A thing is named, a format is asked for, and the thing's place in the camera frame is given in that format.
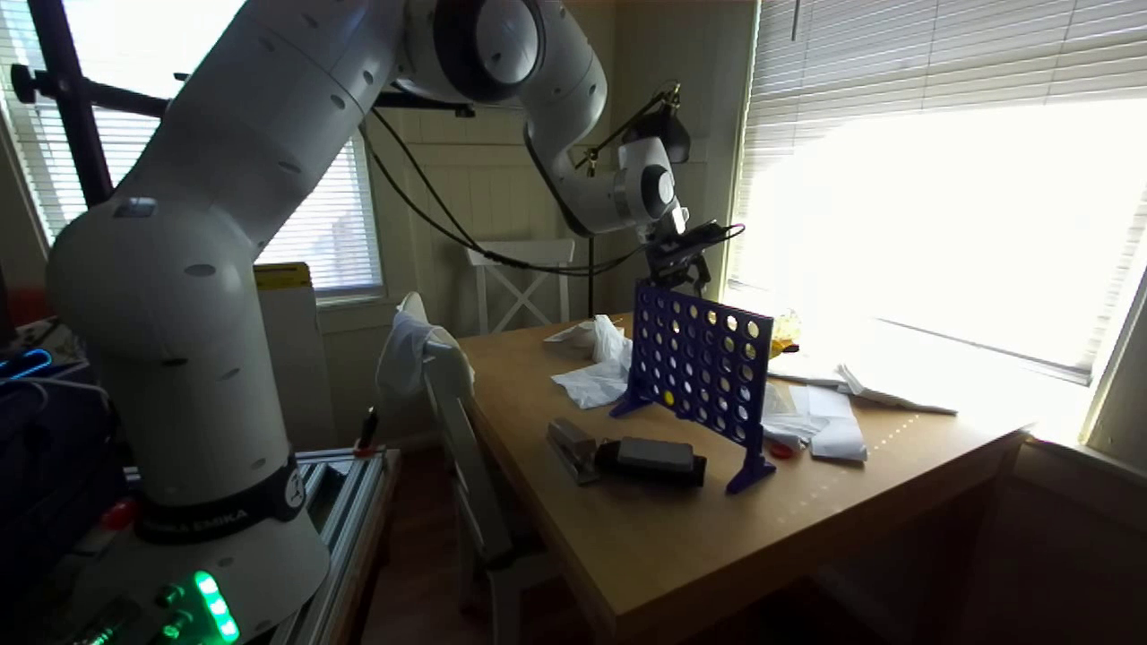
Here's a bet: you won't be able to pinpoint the red game disc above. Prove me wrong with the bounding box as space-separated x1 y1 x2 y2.
769 445 799 463

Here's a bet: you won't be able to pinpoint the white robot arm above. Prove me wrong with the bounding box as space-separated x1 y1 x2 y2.
48 0 729 645

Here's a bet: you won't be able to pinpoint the crumpled white cloth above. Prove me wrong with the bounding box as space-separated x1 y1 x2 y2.
549 315 631 409

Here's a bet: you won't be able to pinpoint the window blinds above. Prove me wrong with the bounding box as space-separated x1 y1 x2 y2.
748 0 1147 132

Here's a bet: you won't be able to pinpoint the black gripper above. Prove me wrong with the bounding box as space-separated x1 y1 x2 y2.
646 223 747 294

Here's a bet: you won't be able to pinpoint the white chair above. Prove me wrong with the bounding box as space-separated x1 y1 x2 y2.
374 294 554 645

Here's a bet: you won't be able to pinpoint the white napkin near spatula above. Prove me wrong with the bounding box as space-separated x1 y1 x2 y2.
765 385 867 467

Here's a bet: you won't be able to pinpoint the black stapler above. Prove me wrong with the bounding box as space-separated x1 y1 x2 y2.
549 418 708 489

